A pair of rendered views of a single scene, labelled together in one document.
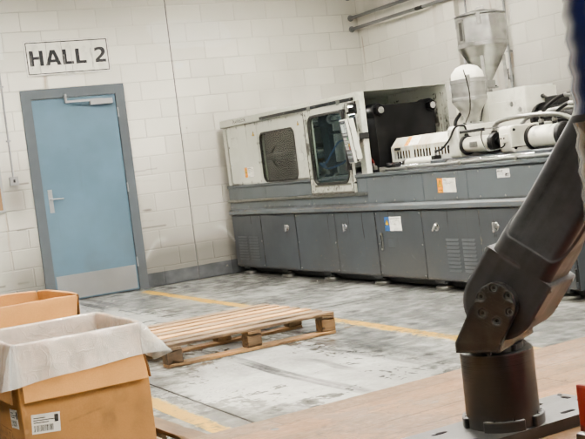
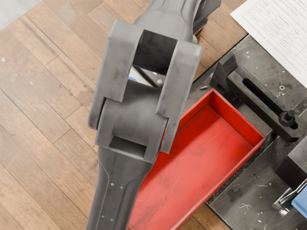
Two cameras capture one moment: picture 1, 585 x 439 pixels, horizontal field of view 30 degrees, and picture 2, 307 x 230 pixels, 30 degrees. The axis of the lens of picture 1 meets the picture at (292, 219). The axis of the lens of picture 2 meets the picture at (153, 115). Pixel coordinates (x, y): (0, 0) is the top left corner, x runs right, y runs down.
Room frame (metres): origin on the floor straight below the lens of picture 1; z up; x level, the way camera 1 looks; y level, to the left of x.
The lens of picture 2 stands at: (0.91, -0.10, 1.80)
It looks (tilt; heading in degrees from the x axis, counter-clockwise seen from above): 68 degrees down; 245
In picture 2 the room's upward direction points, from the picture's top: 12 degrees clockwise
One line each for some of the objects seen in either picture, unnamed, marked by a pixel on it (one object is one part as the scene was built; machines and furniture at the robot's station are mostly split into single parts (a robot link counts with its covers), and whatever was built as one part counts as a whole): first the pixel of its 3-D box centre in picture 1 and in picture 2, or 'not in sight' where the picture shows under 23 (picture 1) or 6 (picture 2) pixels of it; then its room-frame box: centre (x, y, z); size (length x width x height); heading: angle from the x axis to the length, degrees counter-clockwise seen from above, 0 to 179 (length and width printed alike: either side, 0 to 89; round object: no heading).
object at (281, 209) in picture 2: not in sight; (293, 194); (0.60, -0.23, 0.98); 0.07 x 0.02 x 0.01; 30
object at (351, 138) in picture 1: (354, 140); not in sight; (9.45, -0.61, 1.27); 0.23 x 0.18 x 0.38; 117
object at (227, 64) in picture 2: not in sight; (233, 81); (0.62, -0.44, 0.95); 0.06 x 0.03 x 0.09; 120
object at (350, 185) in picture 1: (326, 151); not in sight; (9.89, -0.39, 1.21); 0.86 x 0.10 x 0.79; 27
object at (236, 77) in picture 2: not in sight; (264, 107); (0.59, -0.38, 0.95); 0.15 x 0.03 x 0.10; 120
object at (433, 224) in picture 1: (404, 222); not in sight; (9.83, -1.00, 0.49); 5.51 x 1.02 x 0.97; 27
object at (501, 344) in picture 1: (503, 312); not in sight; (0.92, -0.17, 1.00); 0.09 x 0.06 x 0.06; 148
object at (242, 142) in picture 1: (325, 149); not in sight; (10.95, -0.41, 1.24); 2.95 x 0.98 x 0.90; 27
